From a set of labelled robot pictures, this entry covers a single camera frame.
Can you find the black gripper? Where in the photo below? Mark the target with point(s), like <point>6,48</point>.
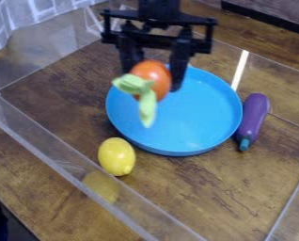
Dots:
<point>186,33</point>

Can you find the orange toy carrot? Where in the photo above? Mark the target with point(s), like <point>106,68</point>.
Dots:
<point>147,82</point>

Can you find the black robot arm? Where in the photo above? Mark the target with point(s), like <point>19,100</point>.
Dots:
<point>159,9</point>

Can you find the blue round tray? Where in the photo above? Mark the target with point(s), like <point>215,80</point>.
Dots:
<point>198,117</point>

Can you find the purple toy eggplant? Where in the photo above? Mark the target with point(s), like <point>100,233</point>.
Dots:
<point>256,107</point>

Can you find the yellow toy lemon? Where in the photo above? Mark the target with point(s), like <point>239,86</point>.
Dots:
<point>116,156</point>

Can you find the clear acrylic barrier wall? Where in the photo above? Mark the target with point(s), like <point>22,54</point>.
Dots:
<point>151,222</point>

